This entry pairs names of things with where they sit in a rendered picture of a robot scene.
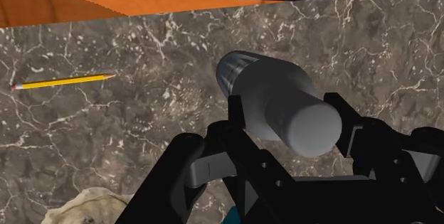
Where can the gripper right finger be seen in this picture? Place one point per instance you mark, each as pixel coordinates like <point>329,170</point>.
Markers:
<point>392,147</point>

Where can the teal object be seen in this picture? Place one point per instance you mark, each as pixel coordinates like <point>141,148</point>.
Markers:
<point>233,218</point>

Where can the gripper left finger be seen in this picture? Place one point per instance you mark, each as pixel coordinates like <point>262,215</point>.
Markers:
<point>163,181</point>

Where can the beige rough rounded object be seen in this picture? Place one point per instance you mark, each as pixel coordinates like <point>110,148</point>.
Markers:
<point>86,206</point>

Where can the yellow pencil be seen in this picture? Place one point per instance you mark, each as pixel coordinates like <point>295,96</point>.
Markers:
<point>62,81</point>

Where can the grey cylindrical bottle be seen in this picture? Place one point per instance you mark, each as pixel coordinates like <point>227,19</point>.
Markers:
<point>277,95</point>

